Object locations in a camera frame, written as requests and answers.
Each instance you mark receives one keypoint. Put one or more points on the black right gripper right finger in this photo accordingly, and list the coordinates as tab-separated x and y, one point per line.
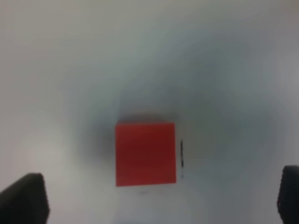
288	196

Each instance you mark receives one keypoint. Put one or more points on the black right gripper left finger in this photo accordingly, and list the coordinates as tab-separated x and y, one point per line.
25	201

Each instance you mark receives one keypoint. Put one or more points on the red block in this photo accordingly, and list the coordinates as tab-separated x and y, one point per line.
145	154

